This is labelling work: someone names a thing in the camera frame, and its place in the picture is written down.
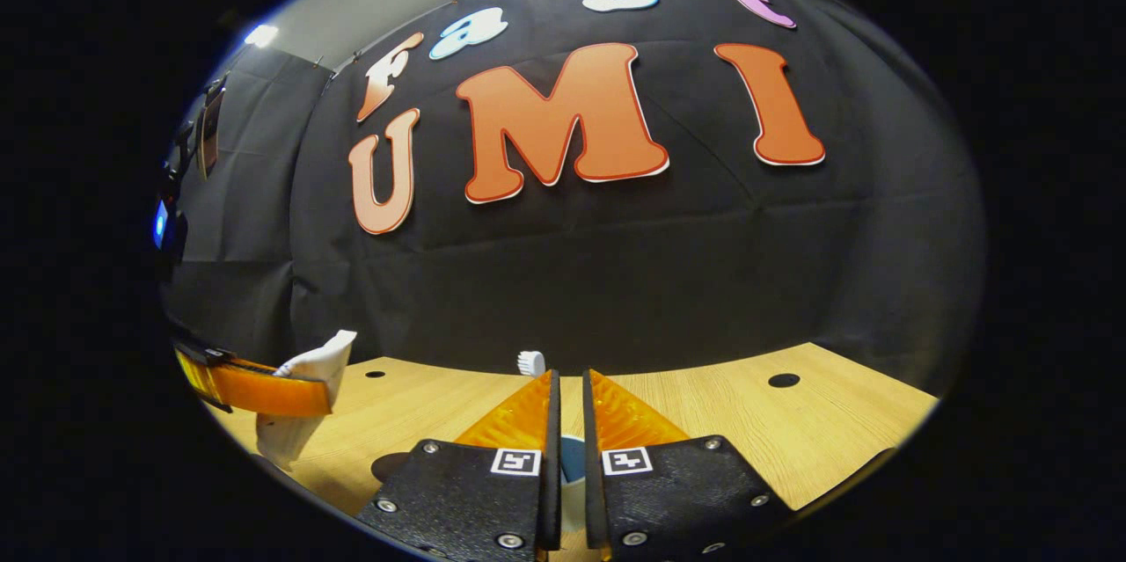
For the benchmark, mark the white ceiling light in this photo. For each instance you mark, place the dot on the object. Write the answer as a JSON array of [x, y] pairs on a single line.
[[261, 35]]

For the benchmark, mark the dark brown round coaster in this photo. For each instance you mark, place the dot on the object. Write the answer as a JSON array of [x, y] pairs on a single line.
[[391, 465]]

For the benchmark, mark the white toothbrush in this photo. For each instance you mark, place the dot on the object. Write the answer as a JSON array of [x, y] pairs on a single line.
[[531, 363]]

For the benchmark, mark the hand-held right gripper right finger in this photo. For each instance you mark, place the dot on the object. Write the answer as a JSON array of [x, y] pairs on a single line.
[[591, 456]]

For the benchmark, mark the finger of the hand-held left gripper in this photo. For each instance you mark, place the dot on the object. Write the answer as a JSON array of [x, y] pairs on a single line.
[[264, 390]]

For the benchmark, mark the light wooden desktop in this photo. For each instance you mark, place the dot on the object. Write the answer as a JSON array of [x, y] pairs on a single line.
[[792, 430]]

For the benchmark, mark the black backdrop cloth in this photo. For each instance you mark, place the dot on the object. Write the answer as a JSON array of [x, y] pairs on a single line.
[[616, 280]]

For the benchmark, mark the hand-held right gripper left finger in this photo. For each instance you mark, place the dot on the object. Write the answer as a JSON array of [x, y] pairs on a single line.
[[552, 456]]

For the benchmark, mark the white toothpaste tube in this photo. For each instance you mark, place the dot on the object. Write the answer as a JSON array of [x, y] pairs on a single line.
[[321, 360]]

